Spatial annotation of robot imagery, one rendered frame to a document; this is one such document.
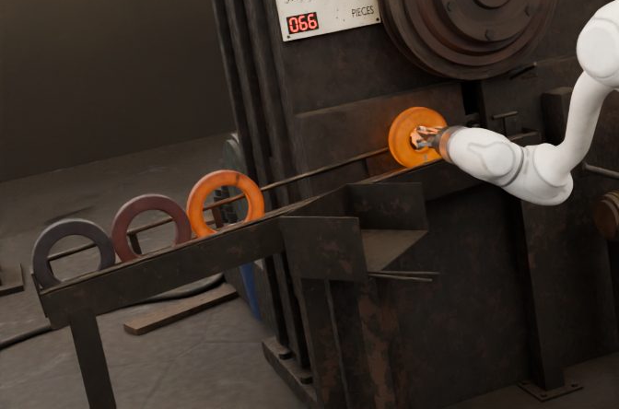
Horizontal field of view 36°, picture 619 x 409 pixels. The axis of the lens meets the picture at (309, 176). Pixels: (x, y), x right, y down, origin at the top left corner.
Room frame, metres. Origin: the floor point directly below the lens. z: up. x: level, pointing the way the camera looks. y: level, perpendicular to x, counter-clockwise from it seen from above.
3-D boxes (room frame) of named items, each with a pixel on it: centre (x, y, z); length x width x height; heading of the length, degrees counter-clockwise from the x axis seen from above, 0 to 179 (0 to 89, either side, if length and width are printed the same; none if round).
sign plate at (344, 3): (2.43, -0.12, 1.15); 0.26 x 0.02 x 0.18; 106
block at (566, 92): (2.50, -0.70, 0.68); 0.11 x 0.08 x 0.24; 16
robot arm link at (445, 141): (2.14, -0.35, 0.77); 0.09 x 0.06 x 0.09; 107
